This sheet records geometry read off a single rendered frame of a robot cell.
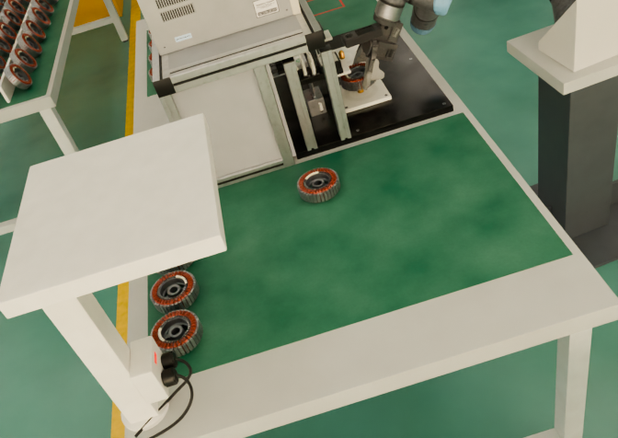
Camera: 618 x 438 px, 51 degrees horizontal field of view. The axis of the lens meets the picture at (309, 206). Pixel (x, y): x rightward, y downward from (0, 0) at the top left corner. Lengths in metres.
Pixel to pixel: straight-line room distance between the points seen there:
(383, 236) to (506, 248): 0.28
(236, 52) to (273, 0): 0.18
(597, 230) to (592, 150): 0.38
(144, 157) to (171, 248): 0.27
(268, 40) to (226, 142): 0.30
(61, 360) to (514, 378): 1.68
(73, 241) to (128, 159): 0.21
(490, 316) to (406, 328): 0.17
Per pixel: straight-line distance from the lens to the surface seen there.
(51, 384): 2.69
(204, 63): 1.67
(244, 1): 1.74
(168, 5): 1.73
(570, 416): 1.74
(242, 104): 1.72
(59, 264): 1.07
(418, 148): 1.78
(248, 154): 1.80
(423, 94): 1.97
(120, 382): 1.30
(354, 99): 1.98
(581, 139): 2.26
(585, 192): 2.42
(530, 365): 2.20
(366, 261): 1.49
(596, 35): 2.03
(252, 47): 1.67
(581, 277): 1.43
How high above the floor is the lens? 1.81
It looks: 40 degrees down
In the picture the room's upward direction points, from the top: 17 degrees counter-clockwise
